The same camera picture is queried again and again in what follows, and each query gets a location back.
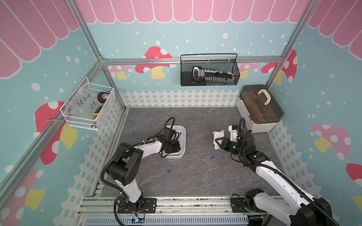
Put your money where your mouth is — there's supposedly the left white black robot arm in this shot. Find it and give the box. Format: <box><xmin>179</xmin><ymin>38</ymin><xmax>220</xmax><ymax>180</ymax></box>
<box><xmin>100</xmin><ymin>117</ymin><xmax>186</xmax><ymax>213</ymax></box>

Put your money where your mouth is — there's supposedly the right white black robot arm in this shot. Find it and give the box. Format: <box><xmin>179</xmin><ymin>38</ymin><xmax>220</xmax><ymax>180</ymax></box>
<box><xmin>214</xmin><ymin>131</ymin><xmax>338</xmax><ymax>226</ymax></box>

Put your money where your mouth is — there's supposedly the white plastic tray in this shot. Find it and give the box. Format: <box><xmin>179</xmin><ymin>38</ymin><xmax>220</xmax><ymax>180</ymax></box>
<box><xmin>163</xmin><ymin>125</ymin><xmax>187</xmax><ymax>159</ymax></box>

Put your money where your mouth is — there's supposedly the brown lidded storage box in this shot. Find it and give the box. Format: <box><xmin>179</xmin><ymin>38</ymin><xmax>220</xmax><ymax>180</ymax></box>
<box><xmin>236</xmin><ymin>85</ymin><xmax>284</xmax><ymax>133</ymax></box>

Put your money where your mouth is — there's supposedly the socket wrench set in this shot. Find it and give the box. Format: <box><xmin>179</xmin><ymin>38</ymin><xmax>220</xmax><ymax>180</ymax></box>
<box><xmin>191</xmin><ymin>66</ymin><xmax>235</xmax><ymax>85</ymax></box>

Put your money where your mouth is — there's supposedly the black tape roll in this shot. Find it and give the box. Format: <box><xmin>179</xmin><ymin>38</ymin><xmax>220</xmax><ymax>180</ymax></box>
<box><xmin>97</xmin><ymin>92</ymin><xmax>110</xmax><ymax>104</ymax></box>

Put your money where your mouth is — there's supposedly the clear plastic label bag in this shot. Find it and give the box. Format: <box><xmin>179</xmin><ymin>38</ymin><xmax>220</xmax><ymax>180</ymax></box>
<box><xmin>67</xmin><ymin>85</ymin><xmax>96</xmax><ymax>119</ymax></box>

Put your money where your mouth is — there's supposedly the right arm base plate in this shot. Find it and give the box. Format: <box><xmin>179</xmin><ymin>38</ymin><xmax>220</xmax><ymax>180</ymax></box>
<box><xmin>230</xmin><ymin>196</ymin><xmax>266</xmax><ymax>215</ymax></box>

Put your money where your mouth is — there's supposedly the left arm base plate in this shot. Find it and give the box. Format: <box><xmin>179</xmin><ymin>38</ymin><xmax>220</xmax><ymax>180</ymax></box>
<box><xmin>116</xmin><ymin>198</ymin><xmax>157</xmax><ymax>214</ymax></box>

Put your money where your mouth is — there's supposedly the black wire mesh basket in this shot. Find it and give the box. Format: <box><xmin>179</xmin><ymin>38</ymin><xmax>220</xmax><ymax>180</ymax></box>
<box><xmin>180</xmin><ymin>53</ymin><xmax>240</xmax><ymax>86</ymax></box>

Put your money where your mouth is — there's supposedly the white wire wall basket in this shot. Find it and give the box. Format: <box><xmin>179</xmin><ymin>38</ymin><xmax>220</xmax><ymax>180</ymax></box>
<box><xmin>60</xmin><ymin>78</ymin><xmax>117</xmax><ymax>131</ymax></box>

